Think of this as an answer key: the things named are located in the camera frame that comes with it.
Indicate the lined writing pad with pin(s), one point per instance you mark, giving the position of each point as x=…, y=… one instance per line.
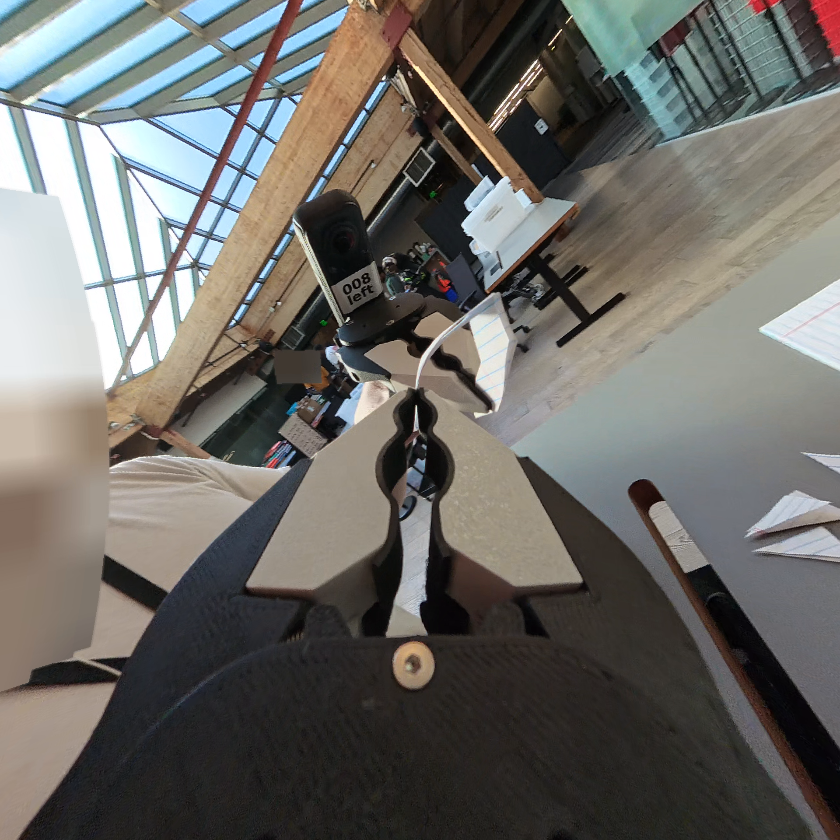
x=814, y=328

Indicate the white-topped table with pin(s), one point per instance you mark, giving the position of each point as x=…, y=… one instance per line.
x=544, y=223

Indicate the lined paper piece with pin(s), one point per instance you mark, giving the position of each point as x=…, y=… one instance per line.
x=492, y=348

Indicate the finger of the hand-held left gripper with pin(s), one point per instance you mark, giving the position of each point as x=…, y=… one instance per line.
x=453, y=388
x=394, y=359

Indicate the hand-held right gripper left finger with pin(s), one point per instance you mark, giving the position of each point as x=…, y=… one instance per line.
x=328, y=518

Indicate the person's left hand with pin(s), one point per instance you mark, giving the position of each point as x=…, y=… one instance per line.
x=375, y=401

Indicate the small triangular paper piece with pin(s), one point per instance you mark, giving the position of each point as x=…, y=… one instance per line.
x=828, y=461

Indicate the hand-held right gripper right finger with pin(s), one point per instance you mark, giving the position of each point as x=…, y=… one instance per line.
x=505, y=518

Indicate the folded lined paper strip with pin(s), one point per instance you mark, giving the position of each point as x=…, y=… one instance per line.
x=794, y=512

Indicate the stack of red bins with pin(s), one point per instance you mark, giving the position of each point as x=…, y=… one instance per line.
x=820, y=16

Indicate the glass skylight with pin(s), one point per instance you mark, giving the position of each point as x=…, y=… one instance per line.
x=98, y=52

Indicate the white boxes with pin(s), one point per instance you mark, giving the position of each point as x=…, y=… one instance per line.
x=499, y=210

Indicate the stack of grey bins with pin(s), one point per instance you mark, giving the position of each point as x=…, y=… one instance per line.
x=741, y=59

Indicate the red pipe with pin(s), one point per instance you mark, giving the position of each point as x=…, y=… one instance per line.
x=216, y=151

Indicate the ceiling air vent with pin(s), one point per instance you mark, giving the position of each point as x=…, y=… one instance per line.
x=420, y=167

